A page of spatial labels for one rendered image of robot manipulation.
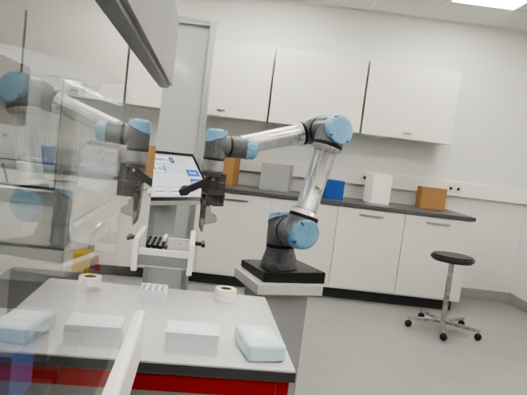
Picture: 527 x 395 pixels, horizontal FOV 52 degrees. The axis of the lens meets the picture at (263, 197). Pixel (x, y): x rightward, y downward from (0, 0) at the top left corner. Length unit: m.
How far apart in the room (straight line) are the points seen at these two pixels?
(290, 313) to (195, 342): 0.91
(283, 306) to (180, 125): 1.75
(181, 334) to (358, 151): 4.49
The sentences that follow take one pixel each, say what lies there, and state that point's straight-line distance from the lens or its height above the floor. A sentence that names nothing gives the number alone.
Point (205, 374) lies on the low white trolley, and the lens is 1.30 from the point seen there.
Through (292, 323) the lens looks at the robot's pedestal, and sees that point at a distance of 2.20.
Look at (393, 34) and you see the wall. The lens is 5.82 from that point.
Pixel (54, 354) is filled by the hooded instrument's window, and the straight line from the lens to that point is 0.43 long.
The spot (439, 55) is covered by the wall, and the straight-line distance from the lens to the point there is 5.92.
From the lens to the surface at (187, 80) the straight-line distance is 3.58.
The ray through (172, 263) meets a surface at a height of 0.85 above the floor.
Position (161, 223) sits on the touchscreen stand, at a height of 0.82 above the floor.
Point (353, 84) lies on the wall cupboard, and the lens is 5.28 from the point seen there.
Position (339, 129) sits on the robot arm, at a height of 1.38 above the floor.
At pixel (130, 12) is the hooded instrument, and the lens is 0.52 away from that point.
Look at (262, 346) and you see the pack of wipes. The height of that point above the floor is 0.80.
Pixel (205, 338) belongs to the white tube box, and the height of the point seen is 0.80.
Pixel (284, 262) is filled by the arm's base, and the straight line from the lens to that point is 2.14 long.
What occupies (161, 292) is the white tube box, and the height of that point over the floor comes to 0.79.
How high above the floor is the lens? 1.26
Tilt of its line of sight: 5 degrees down
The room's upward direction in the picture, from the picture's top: 7 degrees clockwise
